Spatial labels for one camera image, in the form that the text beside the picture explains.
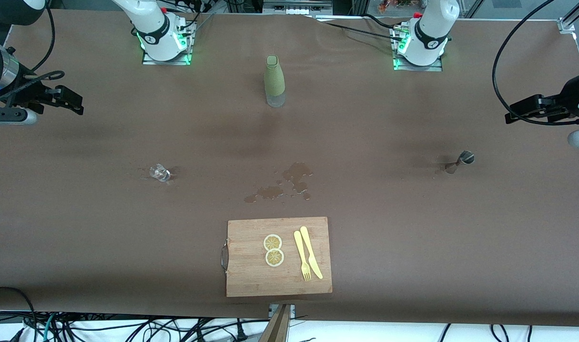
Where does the brown table cover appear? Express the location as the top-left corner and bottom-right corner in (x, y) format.
(0, 9), (579, 328)

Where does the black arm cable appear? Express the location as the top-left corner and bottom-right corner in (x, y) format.
(0, 0), (66, 103)
(492, 0), (579, 127)

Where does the aluminium frame profile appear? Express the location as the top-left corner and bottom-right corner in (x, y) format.
(558, 0), (579, 34)

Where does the black base power cable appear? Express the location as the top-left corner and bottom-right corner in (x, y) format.
(313, 13), (409, 42)

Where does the grey device box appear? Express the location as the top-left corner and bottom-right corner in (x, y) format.
(263, 0), (333, 15)

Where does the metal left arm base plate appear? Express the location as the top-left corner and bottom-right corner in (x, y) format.
(393, 26), (443, 72)

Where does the clear glass shaker cup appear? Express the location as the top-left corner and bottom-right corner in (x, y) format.
(149, 163), (171, 182)

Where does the green sleeved glass bottle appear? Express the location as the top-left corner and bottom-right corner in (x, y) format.
(264, 55), (286, 108)

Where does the thick black floor cable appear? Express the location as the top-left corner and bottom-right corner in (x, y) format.
(0, 286), (38, 342)

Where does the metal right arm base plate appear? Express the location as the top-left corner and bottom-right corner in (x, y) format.
(142, 19), (192, 66)

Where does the yellow plastic knife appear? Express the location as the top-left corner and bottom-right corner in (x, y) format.
(299, 226), (324, 280)

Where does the wooden beam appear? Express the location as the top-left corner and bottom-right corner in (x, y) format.
(260, 304), (291, 342)

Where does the metal jigger measuring cup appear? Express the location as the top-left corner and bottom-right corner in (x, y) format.
(444, 150), (475, 174)

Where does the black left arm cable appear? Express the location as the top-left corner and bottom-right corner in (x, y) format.
(492, 0), (579, 127)

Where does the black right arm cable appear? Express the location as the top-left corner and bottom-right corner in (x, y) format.
(0, 0), (66, 103)

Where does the dark liquid spill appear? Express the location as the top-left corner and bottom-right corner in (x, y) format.
(243, 162), (314, 204)

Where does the wooden cutting board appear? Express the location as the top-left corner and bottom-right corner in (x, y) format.
(222, 217), (333, 298)

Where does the yellow plastic fork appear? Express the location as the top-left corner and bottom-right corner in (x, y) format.
(293, 230), (312, 282)

